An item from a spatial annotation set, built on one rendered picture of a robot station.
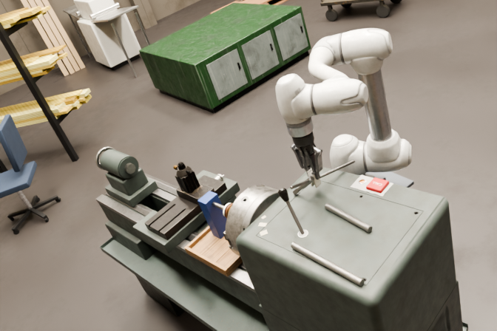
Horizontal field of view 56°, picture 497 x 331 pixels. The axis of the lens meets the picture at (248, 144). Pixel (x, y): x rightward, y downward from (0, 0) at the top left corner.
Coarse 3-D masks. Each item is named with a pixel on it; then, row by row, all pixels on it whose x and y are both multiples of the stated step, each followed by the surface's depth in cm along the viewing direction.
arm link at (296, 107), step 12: (288, 84) 150; (300, 84) 151; (312, 84) 154; (276, 96) 157; (288, 96) 151; (300, 96) 151; (288, 108) 154; (300, 108) 152; (312, 108) 151; (288, 120) 158; (300, 120) 157
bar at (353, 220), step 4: (328, 204) 165; (328, 208) 164; (332, 208) 163; (336, 208) 162; (332, 212) 163; (336, 212) 161; (340, 212) 160; (344, 212) 159; (340, 216) 160; (344, 216) 158; (348, 216) 157; (352, 216) 157; (348, 220) 157; (352, 220) 156; (356, 220) 154; (360, 220) 154; (356, 224) 154; (360, 224) 153; (364, 224) 152; (364, 228) 152; (368, 228) 150; (372, 228) 151; (368, 232) 151
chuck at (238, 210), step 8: (248, 192) 192; (256, 192) 190; (264, 192) 189; (240, 200) 189; (248, 200) 187; (232, 208) 189; (240, 208) 187; (232, 216) 188; (240, 216) 185; (232, 224) 187; (240, 224) 184; (232, 232) 187; (232, 240) 188; (232, 248) 192
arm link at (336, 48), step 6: (330, 36) 201; (336, 36) 197; (318, 42) 200; (324, 42) 197; (330, 42) 196; (336, 42) 196; (330, 48) 195; (336, 48) 195; (336, 54) 196; (336, 60) 198; (342, 60) 197
